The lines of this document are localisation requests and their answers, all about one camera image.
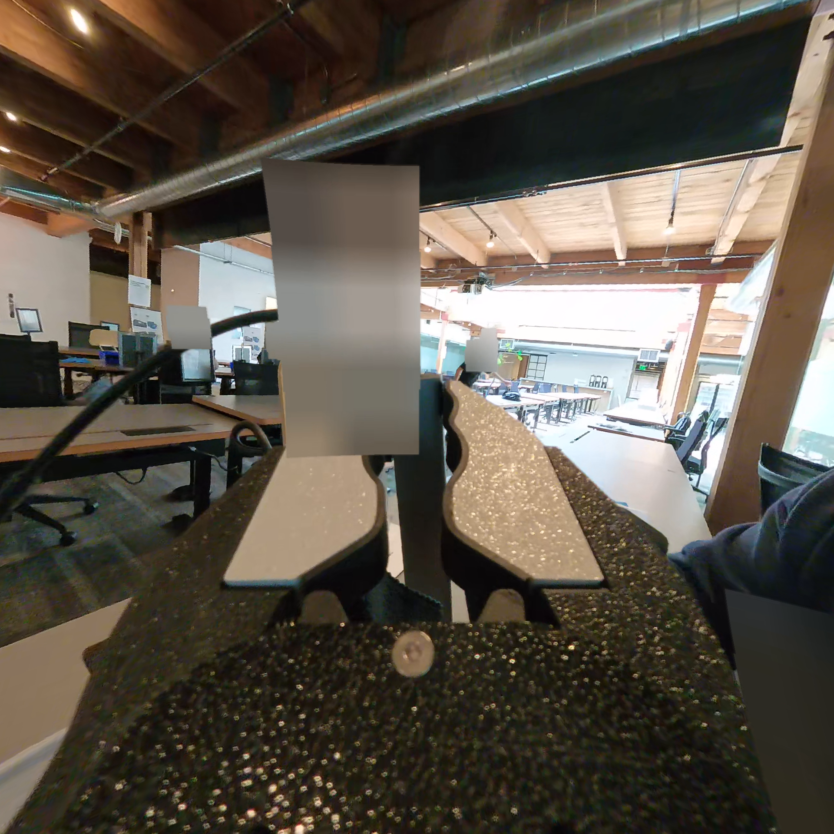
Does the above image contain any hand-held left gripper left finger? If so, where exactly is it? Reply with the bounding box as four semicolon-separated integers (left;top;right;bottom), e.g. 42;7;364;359
222;455;389;623

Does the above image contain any grey usb hub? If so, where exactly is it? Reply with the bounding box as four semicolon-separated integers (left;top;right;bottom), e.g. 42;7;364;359
0;309;453;620

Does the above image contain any black ceiling panel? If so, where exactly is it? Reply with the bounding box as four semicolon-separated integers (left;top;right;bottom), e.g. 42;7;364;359
153;20;809;248

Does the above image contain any white wall poster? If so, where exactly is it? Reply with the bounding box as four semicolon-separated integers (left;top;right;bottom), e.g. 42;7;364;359
127;274;160;333

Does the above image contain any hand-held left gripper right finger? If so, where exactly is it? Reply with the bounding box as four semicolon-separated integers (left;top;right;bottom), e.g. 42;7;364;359
442;379;607;623

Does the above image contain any silver air duct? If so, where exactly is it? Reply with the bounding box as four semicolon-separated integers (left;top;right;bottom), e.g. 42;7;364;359
91;0;815;219

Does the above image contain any black office chair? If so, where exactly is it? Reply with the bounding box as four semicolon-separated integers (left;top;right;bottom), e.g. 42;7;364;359
0;335;99;547
671;410;727;486

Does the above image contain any wood top office desk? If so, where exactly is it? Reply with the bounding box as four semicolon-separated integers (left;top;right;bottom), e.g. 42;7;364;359
0;394;285;522

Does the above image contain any wooden post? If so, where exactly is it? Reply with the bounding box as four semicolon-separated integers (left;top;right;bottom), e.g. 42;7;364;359
707;0;834;535

